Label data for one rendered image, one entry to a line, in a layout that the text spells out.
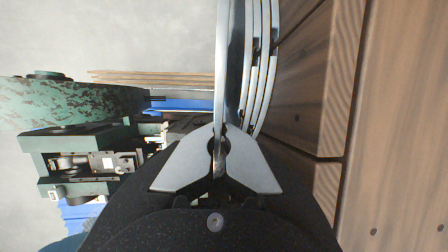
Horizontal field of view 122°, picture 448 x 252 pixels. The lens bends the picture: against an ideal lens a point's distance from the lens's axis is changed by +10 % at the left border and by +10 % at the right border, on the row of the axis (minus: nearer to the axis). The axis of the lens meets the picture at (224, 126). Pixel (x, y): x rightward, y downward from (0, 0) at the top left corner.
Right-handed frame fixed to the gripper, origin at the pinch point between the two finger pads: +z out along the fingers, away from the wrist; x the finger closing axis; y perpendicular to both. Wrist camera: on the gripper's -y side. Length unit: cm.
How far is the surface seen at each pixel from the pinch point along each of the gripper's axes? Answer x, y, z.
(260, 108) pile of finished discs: 5.1, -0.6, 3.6
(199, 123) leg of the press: -13, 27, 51
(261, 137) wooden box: 5.5, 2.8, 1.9
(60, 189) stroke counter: -92, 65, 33
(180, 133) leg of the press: -17.8, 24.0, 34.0
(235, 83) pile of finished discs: 2.1, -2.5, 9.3
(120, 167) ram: -60, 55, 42
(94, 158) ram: -77, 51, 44
